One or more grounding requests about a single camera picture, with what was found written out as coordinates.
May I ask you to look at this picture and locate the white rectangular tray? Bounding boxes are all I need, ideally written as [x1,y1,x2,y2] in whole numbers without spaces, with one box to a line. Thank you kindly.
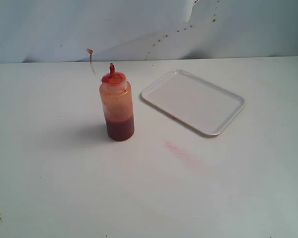
[141,69,245,137]

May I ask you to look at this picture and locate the red sauce squeeze bottle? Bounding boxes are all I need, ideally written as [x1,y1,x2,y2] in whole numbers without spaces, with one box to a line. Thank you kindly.
[99,63,135,141]

